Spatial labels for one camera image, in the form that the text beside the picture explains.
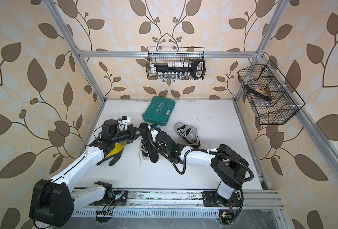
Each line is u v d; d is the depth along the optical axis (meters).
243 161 0.47
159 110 1.08
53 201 0.40
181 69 0.85
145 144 0.71
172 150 0.64
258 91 0.75
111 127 0.64
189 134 0.91
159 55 0.91
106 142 0.61
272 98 0.74
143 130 0.79
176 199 0.75
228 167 0.45
